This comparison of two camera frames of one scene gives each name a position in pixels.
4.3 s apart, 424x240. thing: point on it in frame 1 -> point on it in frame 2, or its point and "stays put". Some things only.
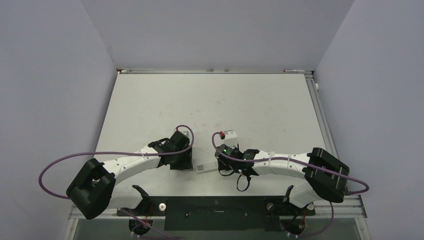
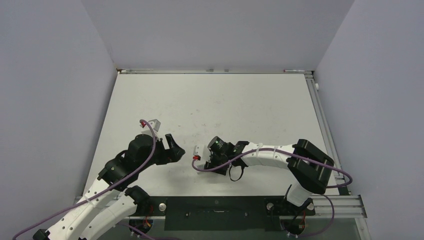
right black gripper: (224, 166) -> (213, 163)
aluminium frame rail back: (214, 71) stays put
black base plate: (215, 213) stays put
